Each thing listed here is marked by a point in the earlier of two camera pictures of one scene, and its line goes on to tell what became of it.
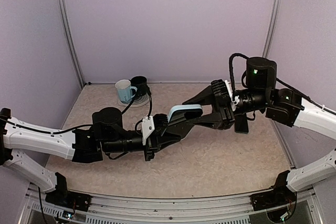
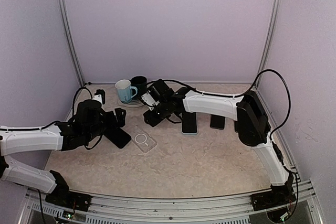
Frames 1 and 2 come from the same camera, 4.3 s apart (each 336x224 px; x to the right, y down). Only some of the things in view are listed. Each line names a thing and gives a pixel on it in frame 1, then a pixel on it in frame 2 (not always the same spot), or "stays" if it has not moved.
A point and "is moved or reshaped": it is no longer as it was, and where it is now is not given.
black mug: x=140 y=83 stays
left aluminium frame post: x=68 y=29 stays
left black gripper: x=152 y=144 to x=120 y=118
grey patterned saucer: x=142 y=102 stays
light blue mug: x=124 y=88 stays
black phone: x=180 y=115 is moved or reshaped
